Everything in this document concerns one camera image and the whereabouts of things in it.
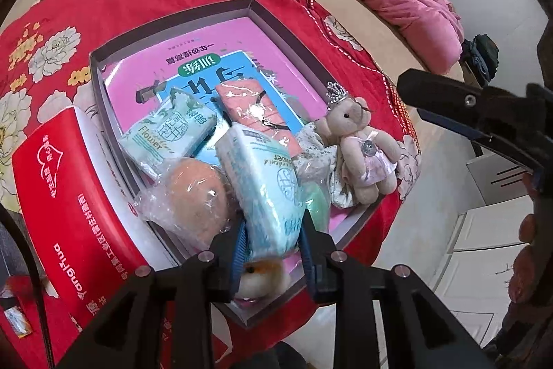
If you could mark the person's hand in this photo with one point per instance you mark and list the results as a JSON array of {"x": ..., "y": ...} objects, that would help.
[{"x": 531, "y": 281}]

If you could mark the red floral blanket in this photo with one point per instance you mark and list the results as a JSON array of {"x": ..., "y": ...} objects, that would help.
[{"x": 44, "y": 68}]

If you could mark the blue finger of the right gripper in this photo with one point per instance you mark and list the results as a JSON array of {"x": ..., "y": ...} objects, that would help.
[
  {"x": 457, "y": 100},
  {"x": 466, "y": 125}
]

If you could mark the beige bear plush pink dress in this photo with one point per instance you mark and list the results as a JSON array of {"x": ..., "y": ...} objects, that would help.
[{"x": 369, "y": 155}]

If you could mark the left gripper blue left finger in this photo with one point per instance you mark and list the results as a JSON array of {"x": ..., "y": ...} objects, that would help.
[{"x": 229, "y": 247}]

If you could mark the white bunny plush purple dress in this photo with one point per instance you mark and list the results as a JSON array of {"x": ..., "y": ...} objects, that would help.
[{"x": 263, "y": 279}]

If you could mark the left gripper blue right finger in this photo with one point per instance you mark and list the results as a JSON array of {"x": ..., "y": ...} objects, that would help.
[{"x": 315, "y": 248}]

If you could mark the white floral scrunchie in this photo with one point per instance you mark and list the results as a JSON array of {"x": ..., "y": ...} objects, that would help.
[{"x": 314, "y": 146}]

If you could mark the pink hair ties pack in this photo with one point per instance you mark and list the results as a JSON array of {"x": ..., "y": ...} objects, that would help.
[{"x": 247, "y": 103}]

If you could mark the green puff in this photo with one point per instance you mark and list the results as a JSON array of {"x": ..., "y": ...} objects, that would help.
[{"x": 317, "y": 200}]

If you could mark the dark clothes pile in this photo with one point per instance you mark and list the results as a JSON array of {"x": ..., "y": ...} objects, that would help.
[{"x": 480, "y": 59}]

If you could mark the green tissue pack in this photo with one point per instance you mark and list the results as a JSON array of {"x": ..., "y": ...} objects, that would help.
[
  {"x": 173, "y": 131},
  {"x": 264, "y": 182}
]

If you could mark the grey shallow box tray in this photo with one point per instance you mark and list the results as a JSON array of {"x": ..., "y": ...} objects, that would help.
[{"x": 195, "y": 50}]

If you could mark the peach puff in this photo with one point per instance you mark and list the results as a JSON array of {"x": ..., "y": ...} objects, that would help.
[{"x": 191, "y": 199}]

